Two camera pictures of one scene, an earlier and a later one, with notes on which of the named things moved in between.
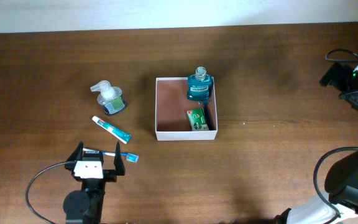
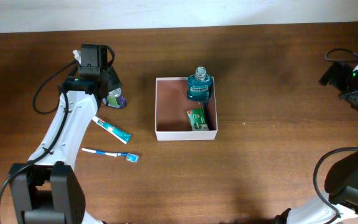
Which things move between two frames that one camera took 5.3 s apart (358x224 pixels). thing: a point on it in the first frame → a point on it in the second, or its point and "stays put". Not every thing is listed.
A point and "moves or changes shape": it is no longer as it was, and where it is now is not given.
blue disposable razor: (205, 103) stays put
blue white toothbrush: (131, 157) stays put
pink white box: (171, 106) stays put
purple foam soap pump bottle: (110, 98) moves or changes shape
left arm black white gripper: (111, 175) → (115, 81)
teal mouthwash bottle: (199, 85) stays put
